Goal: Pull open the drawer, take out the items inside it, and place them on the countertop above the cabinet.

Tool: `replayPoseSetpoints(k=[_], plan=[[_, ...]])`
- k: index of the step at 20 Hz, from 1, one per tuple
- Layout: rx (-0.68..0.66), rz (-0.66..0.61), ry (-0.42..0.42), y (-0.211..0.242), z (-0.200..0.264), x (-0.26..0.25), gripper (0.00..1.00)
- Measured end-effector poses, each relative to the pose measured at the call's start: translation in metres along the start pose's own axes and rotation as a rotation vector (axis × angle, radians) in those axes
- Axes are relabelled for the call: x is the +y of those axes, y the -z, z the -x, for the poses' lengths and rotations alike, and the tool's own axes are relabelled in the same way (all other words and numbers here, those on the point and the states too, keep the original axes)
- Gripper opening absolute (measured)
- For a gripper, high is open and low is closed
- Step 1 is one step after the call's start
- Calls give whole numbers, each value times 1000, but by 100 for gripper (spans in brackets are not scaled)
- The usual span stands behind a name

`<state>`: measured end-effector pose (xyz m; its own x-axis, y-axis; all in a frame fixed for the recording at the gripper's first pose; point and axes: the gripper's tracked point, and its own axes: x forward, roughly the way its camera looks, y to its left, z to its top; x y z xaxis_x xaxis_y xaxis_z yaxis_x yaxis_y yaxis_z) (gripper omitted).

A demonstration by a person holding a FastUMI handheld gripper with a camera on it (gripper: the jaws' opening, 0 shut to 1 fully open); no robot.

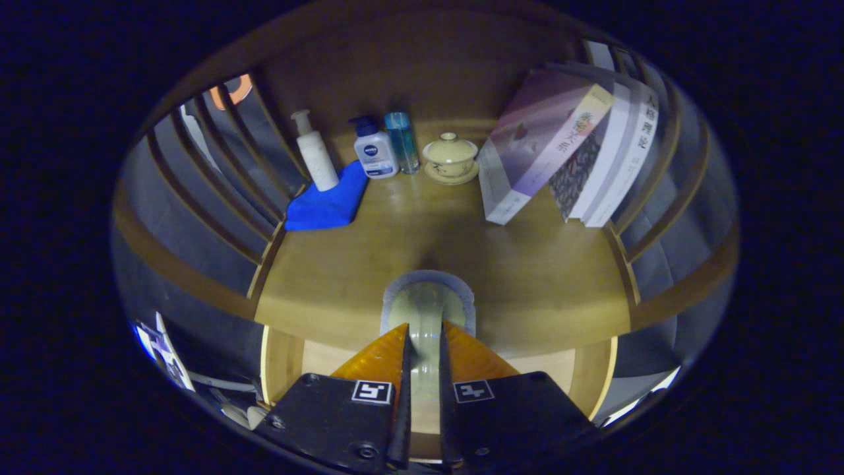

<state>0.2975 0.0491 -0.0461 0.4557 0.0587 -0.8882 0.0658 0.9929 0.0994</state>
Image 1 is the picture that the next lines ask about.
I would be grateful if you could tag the dark patterned book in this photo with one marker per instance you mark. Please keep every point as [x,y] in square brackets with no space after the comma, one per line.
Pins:
[577,173]

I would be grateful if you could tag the white pump bottle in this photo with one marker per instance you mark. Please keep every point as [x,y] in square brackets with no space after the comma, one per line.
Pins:
[318,158]

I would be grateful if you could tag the pink purple book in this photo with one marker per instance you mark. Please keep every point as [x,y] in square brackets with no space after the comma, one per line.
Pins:
[534,138]

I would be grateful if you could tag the white lotion bottle blue cap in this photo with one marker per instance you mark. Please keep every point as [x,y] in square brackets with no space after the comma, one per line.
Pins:
[374,155]

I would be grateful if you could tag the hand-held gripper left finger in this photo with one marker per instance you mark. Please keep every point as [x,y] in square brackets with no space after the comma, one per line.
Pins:
[343,422]

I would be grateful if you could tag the beige lidded teacup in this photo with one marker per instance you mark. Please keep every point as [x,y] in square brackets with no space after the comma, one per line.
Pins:
[450,158]

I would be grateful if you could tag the teal slim bottle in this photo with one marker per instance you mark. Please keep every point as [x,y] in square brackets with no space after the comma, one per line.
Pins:
[402,142]

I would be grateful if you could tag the pale green grey scrub brush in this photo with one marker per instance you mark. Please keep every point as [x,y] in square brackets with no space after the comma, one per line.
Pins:
[425,310]

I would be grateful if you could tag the blue folded cloth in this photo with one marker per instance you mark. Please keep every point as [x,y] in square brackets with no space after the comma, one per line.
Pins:
[326,204]

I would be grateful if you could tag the white book with black lettering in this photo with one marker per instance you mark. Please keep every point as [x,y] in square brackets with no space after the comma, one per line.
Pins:
[636,152]

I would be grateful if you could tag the wooden cabinet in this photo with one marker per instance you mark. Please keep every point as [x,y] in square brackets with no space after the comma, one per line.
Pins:
[428,66]

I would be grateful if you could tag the wooden countertop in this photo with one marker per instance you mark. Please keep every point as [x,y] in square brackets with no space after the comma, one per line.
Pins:
[527,277]

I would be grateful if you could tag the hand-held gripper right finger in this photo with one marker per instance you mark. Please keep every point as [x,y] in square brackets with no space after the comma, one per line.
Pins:
[514,422]

